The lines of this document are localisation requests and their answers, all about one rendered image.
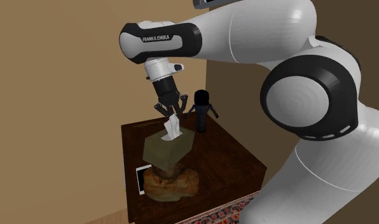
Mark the brown bread loaf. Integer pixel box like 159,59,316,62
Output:
142,164,200,203

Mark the olive green tissue box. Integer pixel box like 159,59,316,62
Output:
142,113,196,172

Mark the dark brown wooden table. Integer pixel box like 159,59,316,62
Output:
120,111,268,224

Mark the black cylindrical figure with arms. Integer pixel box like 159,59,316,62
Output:
184,89,219,134

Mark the red patterned rug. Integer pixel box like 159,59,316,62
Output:
176,190,261,224

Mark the white tablet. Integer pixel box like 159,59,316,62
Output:
135,164,153,196

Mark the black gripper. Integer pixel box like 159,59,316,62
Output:
151,75,190,118

